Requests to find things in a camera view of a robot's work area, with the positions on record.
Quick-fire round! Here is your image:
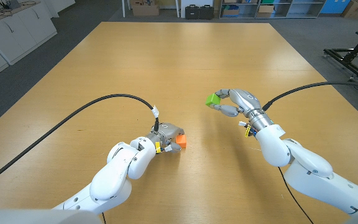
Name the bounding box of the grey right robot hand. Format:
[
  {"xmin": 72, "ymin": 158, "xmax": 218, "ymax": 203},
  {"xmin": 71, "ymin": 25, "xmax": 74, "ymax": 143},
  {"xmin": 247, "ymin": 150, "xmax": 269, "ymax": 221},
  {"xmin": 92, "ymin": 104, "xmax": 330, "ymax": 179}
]
[{"xmin": 212, "ymin": 88, "xmax": 264, "ymax": 118}]

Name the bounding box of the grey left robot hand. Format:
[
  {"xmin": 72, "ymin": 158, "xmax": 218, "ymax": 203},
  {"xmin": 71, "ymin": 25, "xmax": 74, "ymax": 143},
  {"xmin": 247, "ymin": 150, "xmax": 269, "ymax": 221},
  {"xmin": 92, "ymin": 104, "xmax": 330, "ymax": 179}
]
[{"xmin": 146, "ymin": 122, "xmax": 186, "ymax": 154}]

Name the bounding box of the orange magnetic block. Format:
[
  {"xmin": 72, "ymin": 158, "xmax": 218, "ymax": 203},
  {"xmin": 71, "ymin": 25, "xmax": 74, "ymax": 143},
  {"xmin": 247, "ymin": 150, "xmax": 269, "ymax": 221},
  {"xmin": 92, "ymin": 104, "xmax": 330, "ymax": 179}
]
[{"xmin": 175, "ymin": 134, "xmax": 188, "ymax": 149}]

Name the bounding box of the green magnetic block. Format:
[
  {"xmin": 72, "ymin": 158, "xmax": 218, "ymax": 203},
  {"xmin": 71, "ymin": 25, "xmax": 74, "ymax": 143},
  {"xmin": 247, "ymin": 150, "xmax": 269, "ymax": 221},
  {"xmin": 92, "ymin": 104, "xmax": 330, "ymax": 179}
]
[{"xmin": 205, "ymin": 93, "xmax": 222, "ymax": 108}]

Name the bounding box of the small cardboard box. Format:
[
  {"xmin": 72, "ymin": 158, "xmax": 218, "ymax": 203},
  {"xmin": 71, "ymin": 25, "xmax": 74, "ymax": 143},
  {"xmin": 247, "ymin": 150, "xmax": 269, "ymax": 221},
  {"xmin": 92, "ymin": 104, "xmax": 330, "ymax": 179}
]
[{"xmin": 255, "ymin": 4, "xmax": 275, "ymax": 19}]

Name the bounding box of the black hard case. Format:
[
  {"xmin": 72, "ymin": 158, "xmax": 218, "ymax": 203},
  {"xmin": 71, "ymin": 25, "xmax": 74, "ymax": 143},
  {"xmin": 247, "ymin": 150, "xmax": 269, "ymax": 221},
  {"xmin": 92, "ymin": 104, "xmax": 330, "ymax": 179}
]
[
  {"xmin": 199, "ymin": 4, "xmax": 215, "ymax": 21},
  {"xmin": 185, "ymin": 4, "xmax": 200, "ymax": 20}
]

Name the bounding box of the white shelving unit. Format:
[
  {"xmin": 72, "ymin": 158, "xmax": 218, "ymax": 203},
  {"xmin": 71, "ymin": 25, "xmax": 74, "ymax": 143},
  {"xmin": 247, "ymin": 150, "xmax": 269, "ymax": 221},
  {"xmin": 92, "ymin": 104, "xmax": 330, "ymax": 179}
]
[{"xmin": 218, "ymin": 0, "xmax": 326, "ymax": 19}]

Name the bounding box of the wide cardboard box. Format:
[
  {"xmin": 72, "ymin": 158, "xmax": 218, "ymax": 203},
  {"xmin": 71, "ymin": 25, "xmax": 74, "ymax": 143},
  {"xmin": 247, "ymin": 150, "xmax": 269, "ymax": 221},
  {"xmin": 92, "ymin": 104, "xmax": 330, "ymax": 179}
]
[{"xmin": 131, "ymin": 0, "xmax": 160, "ymax": 17}]

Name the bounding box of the angled cardboard box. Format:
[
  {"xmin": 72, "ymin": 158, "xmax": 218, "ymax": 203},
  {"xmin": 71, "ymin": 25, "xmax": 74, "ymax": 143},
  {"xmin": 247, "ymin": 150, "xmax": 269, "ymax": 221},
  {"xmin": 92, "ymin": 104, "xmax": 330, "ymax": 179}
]
[{"xmin": 341, "ymin": 0, "xmax": 358, "ymax": 19}]

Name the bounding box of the white cabinet row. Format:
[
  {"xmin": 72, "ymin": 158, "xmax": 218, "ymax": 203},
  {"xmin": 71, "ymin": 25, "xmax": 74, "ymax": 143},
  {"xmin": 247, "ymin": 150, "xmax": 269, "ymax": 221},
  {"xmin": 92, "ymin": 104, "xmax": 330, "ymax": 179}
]
[{"xmin": 0, "ymin": 0, "xmax": 58, "ymax": 86}]

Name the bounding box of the dark grey desk device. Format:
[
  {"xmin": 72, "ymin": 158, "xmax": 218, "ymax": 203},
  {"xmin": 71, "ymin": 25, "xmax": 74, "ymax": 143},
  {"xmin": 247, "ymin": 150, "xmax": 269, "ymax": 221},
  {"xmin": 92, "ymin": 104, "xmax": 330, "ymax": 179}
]
[{"xmin": 3, "ymin": 0, "xmax": 22, "ymax": 9}]

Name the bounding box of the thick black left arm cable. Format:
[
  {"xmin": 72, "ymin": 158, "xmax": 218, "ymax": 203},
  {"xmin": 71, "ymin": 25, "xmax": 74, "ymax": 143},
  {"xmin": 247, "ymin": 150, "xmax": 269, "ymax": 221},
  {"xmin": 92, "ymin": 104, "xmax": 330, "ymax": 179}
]
[{"xmin": 0, "ymin": 93, "xmax": 161, "ymax": 190}]

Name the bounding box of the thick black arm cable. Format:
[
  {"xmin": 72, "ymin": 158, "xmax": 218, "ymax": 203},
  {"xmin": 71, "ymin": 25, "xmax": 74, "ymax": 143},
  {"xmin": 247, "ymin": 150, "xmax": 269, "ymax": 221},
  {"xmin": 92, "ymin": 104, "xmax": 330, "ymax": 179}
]
[
  {"xmin": 261, "ymin": 80, "xmax": 358, "ymax": 112},
  {"xmin": 0, "ymin": 93, "xmax": 161, "ymax": 190}
]

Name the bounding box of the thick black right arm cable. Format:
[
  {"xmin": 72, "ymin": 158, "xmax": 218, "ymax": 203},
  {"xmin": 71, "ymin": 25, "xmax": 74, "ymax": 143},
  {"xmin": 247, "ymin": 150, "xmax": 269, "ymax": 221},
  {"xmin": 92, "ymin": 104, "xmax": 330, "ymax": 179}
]
[{"xmin": 261, "ymin": 80, "xmax": 358, "ymax": 112}]

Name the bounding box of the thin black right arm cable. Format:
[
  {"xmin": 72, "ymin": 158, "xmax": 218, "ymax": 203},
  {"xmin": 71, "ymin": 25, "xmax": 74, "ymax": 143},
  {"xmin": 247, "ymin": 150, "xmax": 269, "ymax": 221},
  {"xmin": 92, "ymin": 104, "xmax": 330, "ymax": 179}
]
[{"xmin": 277, "ymin": 166, "xmax": 314, "ymax": 224}]

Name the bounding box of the white table frame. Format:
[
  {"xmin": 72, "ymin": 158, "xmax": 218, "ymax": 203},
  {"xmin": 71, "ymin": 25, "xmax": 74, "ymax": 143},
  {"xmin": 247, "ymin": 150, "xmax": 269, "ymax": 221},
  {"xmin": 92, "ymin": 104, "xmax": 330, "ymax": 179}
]
[{"xmin": 121, "ymin": 0, "xmax": 181, "ymax": 19}]

